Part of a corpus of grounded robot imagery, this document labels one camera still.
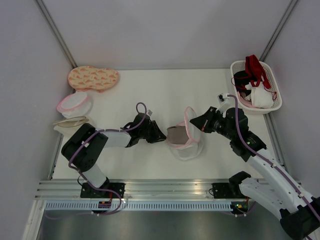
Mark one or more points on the white bra in basket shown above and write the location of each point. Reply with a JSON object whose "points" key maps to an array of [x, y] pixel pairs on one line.
{"points": [[259, 97]]}

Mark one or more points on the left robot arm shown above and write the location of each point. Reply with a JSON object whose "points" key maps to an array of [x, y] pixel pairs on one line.
{"points": [[83, 149]]}

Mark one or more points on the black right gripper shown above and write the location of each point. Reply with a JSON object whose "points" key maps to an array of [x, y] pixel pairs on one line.
{"points": [[203, 122]]}

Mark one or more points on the black bra in basket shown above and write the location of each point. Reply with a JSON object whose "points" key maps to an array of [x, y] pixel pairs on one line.
{"points": [[241, 80]]}

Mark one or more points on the pink garment in basket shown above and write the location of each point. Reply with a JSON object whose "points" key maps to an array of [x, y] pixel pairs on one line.
{"points": [[244, 102]]}

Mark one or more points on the white mesh laundry bag pink zipper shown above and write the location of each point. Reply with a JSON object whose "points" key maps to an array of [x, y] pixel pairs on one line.
{"points": [[194, 145]]}

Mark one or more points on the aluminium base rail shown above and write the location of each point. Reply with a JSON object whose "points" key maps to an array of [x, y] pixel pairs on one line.
{"points": [[134, 189]]}

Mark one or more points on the small white mesh laundry bag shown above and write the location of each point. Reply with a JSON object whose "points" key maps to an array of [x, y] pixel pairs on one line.
{"points": [[75, 105]]}

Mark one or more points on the left aluminium corner post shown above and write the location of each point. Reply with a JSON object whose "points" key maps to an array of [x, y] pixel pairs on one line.
{"points": [[56, 32]]}

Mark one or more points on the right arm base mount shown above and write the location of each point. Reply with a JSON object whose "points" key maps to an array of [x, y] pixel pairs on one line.
{"points": [[228, 191]]}

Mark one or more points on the right aluminium corner post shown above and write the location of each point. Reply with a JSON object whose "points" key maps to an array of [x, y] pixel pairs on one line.
{"points": [[278, 29]]}

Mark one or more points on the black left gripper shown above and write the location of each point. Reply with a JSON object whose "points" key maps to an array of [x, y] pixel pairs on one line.
{"points": [[158, 135]]}

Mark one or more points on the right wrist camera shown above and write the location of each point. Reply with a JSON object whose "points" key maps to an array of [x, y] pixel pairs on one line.
{"points": [[224, 103]]}

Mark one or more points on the white slotted cable duct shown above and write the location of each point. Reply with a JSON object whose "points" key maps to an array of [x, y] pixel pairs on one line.
{"points": [[130, 205]]}

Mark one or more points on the red bra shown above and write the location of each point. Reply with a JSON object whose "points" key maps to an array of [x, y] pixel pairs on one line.
{"points": [[255, 70]]}

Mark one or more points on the aluminium corner post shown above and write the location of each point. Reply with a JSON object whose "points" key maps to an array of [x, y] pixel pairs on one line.
{"points": [[56, 32], [278, 29]]}

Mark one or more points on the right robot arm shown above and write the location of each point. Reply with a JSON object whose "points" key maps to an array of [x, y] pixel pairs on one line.
{"points": [[297, 210]]}

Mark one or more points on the peach floral bra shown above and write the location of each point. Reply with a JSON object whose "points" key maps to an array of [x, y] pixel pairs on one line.
{"points": [[85, 78]]}

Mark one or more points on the taupe grey bra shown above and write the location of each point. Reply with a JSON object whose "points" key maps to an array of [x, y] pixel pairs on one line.
{"points": [[177, 135]]}

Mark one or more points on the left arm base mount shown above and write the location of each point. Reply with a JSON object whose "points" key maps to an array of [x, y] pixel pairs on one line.
{"points": [[87, 192]]}

